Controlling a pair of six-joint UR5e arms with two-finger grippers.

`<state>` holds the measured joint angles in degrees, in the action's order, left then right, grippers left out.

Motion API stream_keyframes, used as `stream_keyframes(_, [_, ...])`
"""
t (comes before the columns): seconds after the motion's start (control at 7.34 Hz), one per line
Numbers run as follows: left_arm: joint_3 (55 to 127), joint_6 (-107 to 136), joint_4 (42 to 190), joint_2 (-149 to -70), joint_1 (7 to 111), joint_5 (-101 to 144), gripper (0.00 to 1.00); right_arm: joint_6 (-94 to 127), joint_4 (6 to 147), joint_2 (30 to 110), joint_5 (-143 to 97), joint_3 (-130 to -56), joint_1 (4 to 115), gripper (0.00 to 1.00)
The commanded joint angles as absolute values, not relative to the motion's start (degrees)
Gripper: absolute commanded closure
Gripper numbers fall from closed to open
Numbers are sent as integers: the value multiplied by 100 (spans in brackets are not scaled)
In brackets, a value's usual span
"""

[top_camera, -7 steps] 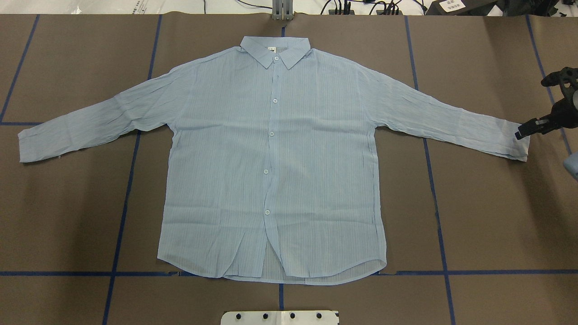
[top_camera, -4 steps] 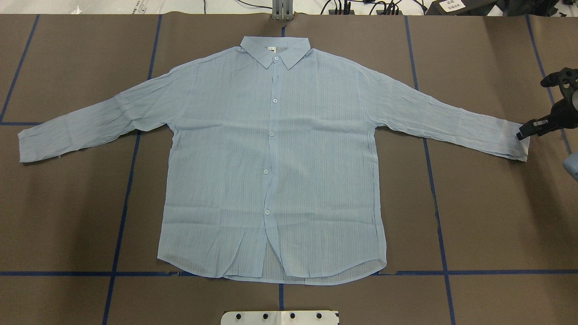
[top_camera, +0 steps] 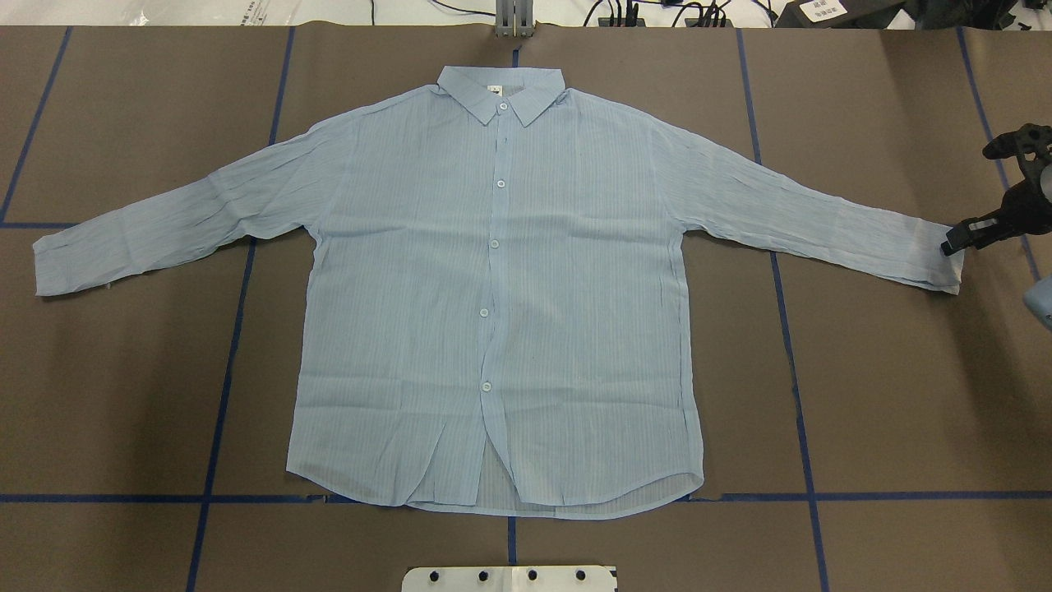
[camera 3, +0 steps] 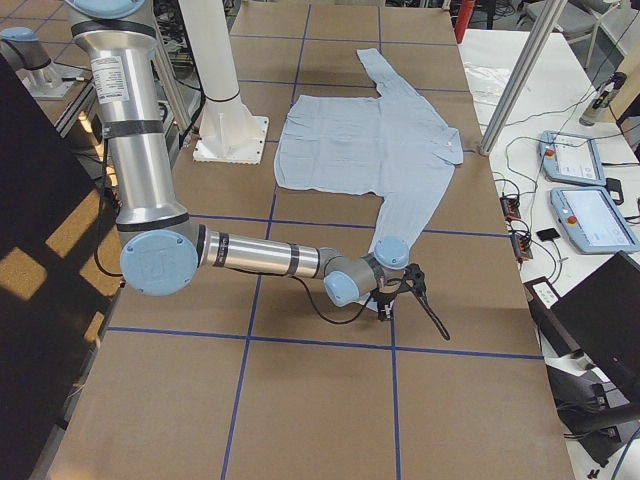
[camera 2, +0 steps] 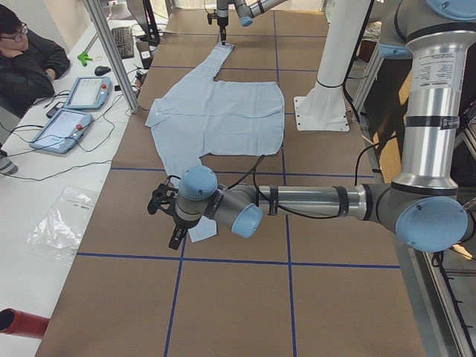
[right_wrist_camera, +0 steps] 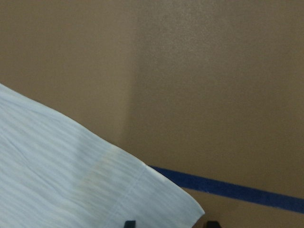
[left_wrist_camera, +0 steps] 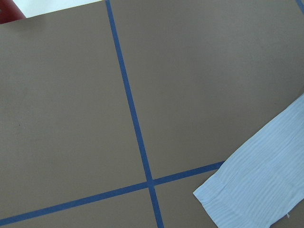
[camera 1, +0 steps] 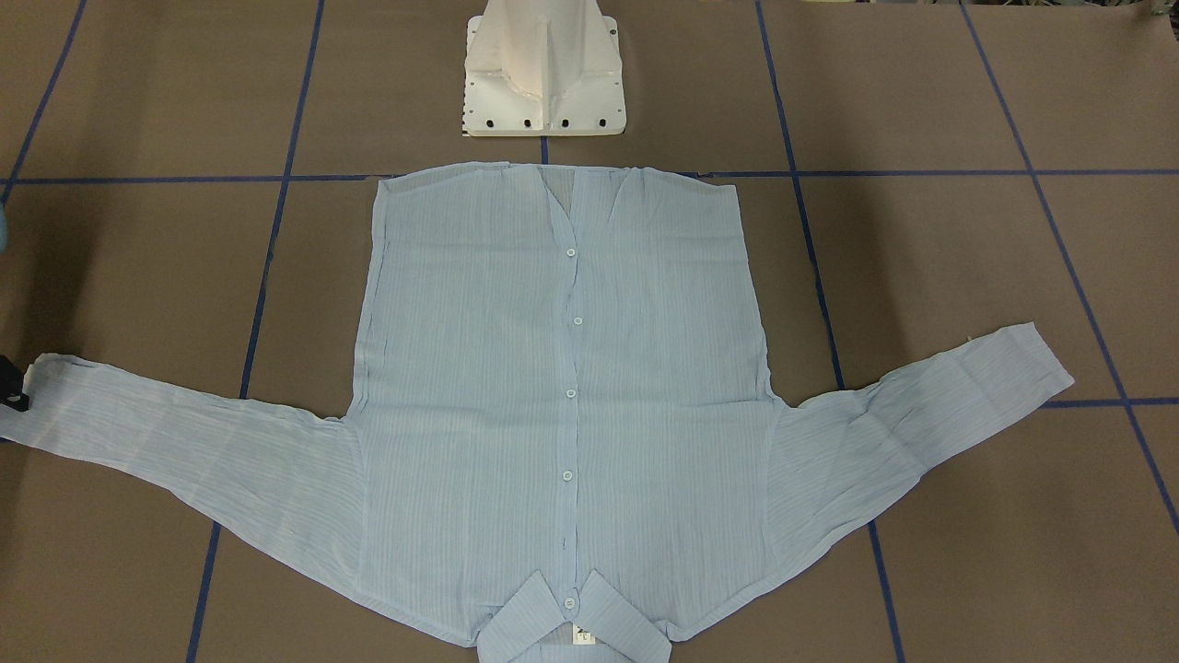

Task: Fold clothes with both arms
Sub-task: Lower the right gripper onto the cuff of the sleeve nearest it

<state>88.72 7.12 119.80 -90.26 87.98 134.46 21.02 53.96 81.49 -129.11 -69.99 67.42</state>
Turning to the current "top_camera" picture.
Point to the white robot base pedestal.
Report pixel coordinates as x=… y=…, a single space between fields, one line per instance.
x=512 y=578

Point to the light blue button-up shirt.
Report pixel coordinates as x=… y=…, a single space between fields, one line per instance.
x=497 y=315

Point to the grey aluminium frame post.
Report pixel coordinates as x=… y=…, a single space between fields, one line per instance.
x=514 y=19

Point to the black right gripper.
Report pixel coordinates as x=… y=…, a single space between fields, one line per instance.
x=1022 y=209

